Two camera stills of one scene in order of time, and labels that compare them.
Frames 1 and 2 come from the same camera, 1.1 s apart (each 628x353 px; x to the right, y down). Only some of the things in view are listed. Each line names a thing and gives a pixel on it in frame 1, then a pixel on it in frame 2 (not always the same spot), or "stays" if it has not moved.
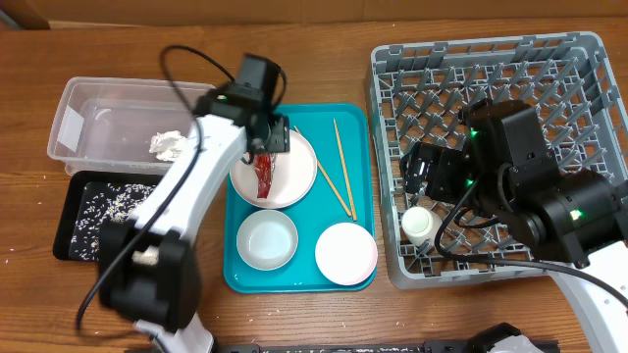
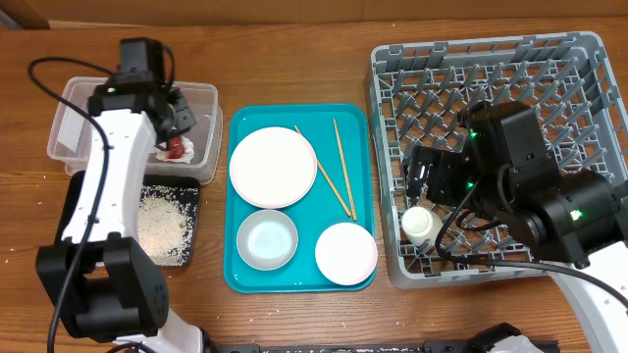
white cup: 421,225 stays
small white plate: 346,254 stays
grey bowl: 267,239 stays
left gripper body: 274,134 to 184,117
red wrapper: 263,170 to 176,148
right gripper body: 450,175 stays
